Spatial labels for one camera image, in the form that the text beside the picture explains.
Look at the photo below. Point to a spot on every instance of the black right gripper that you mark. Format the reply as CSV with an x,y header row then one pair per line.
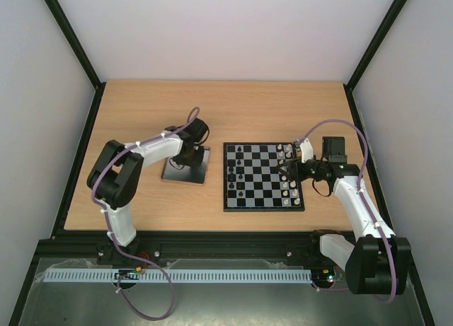
x,y
294,167

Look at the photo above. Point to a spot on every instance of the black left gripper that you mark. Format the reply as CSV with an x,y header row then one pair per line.
x,y
198,162

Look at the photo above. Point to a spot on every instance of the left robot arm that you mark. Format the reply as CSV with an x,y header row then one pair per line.
x,y
114,178

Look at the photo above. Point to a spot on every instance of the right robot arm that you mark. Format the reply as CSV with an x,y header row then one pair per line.
x,y
378,261

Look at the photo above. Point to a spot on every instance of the metal tray wooden rim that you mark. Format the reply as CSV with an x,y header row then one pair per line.
x,y
183,173

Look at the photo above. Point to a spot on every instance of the black white chessboard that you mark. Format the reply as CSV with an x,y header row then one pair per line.
x,y
263,184

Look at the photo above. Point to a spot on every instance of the white slotted cable duct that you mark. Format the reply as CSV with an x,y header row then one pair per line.
x,y
181,276

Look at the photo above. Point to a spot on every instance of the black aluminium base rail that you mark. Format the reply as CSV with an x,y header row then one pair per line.
x,y
292,248

